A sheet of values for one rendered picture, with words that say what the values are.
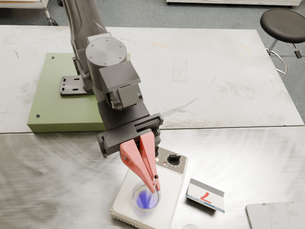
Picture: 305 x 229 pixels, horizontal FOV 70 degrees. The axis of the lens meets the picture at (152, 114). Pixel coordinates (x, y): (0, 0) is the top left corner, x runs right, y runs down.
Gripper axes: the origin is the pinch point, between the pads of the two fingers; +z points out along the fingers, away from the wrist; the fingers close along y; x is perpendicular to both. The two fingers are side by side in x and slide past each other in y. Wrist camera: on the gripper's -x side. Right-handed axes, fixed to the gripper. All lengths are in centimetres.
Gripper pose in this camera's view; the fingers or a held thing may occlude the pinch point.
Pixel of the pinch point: (154, 186)
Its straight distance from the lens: 32.8
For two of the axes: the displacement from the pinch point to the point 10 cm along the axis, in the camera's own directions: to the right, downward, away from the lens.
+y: 9.0, -3.3, 2.8
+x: -0.8, 5.2, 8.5
